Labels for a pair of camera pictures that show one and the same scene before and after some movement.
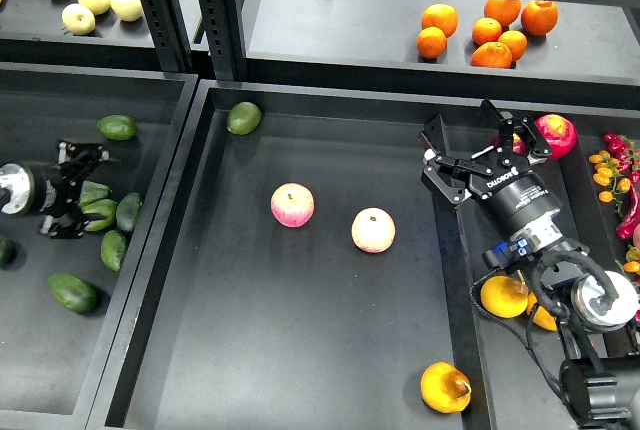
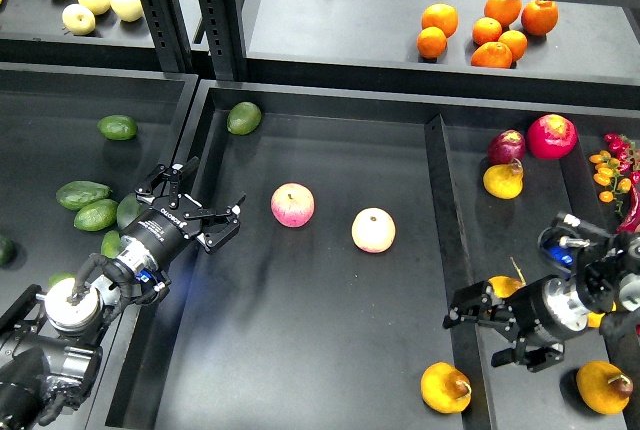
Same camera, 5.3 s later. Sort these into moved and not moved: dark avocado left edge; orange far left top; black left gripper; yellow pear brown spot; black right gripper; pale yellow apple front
Moved: black right gripper; black left gripper
Not moved: orange far left top; pale yellow apple front; yellow pear brown spot; dark avocado left edge
